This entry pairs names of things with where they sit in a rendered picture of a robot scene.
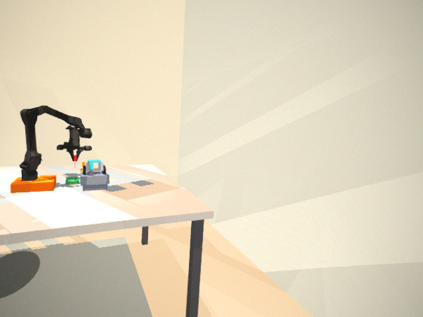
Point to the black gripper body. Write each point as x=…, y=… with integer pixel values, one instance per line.
x=74, y=144

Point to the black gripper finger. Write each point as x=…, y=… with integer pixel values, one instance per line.
x=78, y=153
x=71, y=153

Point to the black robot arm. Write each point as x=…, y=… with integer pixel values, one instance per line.
x=32, y=158

